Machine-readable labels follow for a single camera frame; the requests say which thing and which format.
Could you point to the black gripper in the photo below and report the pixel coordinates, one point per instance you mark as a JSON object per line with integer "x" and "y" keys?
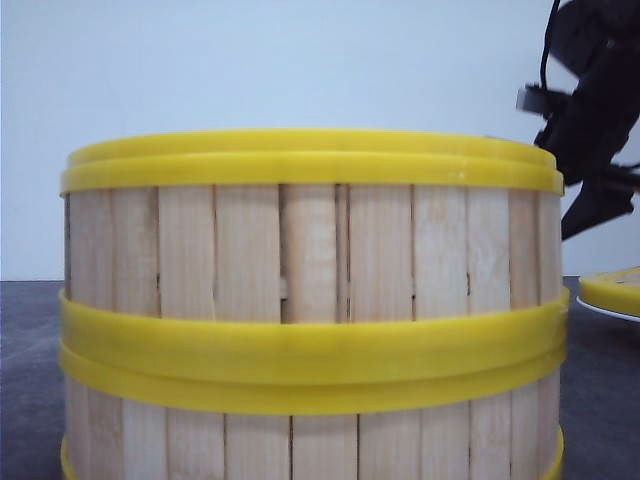
{"x": 588, "y": 95}

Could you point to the yellow rimmed steamer lid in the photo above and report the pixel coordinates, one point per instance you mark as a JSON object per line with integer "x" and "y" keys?
{"x": 616, "y": 292}

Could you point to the bamboo steamer basket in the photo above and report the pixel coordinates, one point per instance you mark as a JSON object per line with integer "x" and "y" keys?
{"x": 510, "y": 435}
{"x": 311, "y": 257}

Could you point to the white plate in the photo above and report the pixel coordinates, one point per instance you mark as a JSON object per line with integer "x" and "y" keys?
{"x": 611, "y": 313}

